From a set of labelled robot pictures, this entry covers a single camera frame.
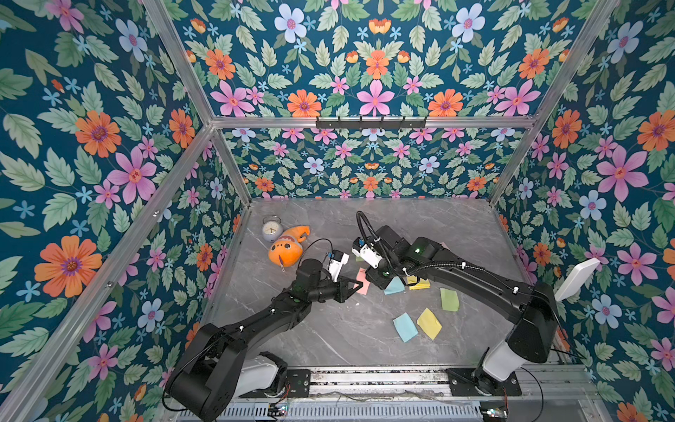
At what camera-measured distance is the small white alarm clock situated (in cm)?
105

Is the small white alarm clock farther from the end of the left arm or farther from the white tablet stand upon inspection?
the white tablet stand

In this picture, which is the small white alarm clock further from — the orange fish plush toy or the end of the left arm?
the end of the left arm
